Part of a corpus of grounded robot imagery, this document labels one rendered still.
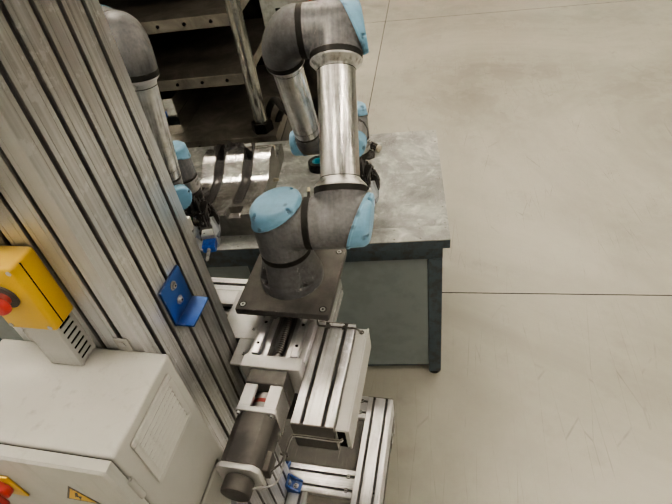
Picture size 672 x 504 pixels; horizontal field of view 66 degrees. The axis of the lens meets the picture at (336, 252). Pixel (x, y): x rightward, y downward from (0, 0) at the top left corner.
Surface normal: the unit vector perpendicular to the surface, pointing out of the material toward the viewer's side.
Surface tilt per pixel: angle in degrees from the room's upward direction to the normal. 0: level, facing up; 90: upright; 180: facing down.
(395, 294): 90
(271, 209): 8
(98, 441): 0
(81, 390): 0
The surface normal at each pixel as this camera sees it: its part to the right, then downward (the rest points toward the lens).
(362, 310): -0.07, 0.67
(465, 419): -0.13, -0.74
